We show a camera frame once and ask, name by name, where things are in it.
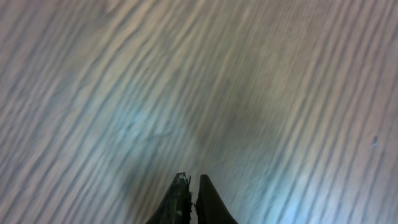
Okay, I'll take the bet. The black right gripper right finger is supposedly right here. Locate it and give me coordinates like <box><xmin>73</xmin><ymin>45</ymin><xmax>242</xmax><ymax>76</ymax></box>
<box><xmin>195</xmin><ymin>174</ymin><xmax>238</xmax><ymax>224</ymax></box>

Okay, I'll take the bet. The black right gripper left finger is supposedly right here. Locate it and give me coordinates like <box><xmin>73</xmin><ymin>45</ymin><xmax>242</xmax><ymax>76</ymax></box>
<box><xmin>146</xmin><ymin>172</ymin><xmax>192</xmax><ymax>224</ymax></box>

